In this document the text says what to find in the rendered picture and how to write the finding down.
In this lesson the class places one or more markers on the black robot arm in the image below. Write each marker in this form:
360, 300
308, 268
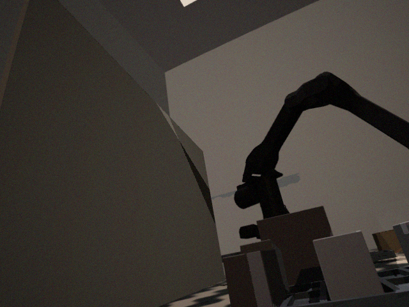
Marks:
321, 91

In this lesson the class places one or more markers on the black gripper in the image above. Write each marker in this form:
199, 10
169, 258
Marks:
271, 206

